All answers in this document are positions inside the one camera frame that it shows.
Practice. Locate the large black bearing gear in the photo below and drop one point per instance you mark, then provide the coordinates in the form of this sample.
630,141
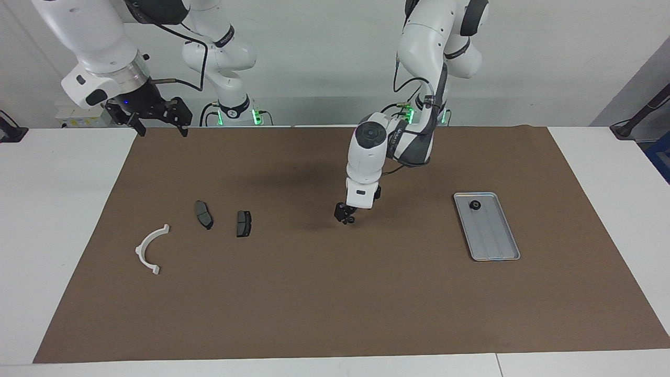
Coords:
475,205

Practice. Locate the brown table mat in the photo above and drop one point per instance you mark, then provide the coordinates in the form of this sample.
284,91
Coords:
335,293

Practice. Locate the white curved plastic bracket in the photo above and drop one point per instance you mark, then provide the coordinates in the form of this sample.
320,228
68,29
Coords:
143,245

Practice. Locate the blue box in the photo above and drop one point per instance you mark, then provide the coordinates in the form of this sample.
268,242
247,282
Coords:
660,159

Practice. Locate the white power box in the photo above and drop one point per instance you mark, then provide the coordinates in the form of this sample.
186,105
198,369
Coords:
70,121

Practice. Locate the short rectangular grey brake pad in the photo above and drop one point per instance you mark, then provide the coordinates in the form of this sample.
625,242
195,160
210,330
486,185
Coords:
244,224

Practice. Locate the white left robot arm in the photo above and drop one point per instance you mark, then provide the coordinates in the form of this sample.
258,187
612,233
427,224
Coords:
424,36

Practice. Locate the black table clamp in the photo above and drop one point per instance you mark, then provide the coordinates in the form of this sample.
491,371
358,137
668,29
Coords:
13,132

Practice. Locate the long curved grey brake pad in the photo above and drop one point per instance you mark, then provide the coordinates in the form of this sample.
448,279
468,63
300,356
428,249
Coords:
203,213

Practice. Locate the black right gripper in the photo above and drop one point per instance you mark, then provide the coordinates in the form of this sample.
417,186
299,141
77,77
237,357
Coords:
141,102

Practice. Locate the silver metal tray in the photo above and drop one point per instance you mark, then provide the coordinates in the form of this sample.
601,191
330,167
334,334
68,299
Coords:
492,235

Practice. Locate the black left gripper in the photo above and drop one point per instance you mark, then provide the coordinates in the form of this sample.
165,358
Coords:
345,210

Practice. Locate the black slanted stand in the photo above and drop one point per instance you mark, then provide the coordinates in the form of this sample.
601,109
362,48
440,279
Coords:
636,118

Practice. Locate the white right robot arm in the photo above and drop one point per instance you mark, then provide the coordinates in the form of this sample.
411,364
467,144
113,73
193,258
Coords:
94,42

